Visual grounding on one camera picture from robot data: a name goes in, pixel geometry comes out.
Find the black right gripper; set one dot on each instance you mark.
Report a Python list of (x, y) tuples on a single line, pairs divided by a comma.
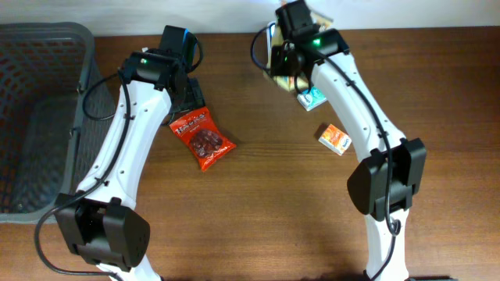
[(278, 68)]

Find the cream biscuit packet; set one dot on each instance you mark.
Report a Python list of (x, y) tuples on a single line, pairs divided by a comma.
[(296, 31)]

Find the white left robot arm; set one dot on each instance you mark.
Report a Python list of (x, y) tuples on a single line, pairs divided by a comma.
[(99, 222)]

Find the red snack bag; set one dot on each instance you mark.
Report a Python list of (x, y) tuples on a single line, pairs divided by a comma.
[(198, 131)]

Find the white barcode scanner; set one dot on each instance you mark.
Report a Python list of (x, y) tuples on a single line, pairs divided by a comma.
[(270, 28)]

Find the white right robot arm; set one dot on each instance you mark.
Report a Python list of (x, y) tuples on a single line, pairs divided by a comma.
[(390, 168)]

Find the grey plastic mesh basket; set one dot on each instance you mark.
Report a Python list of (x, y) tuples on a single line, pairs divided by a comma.
[(47, 143)]

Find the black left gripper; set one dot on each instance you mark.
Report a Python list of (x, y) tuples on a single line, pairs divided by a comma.
[(195, 98)]

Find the green tissue pack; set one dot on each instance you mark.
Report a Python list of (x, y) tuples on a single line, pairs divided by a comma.
[(309, 100)]

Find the orange tissue pack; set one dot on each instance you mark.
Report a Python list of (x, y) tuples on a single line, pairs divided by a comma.
[(335, 139)]

